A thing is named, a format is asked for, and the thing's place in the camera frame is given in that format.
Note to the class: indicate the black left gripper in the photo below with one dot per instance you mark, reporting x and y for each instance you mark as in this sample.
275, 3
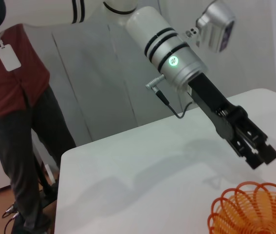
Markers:
208, 102

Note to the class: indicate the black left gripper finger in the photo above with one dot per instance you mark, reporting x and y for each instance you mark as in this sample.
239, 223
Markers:
269, 154

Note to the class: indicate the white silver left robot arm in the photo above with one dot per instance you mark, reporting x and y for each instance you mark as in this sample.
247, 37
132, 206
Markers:
157, 36

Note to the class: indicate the white cabinet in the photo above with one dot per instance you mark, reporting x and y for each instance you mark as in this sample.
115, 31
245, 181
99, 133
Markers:
98, 85

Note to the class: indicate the black metal stand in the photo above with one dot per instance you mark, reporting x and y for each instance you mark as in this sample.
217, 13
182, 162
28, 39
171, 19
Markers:
46, 192

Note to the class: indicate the person in red shirt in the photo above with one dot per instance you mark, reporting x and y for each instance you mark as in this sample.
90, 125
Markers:
13, 97

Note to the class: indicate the white id badge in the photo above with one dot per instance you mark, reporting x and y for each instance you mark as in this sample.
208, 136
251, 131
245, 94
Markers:
8, 57

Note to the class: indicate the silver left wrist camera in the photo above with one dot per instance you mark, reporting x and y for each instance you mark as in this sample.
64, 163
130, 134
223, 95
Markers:
215, 26

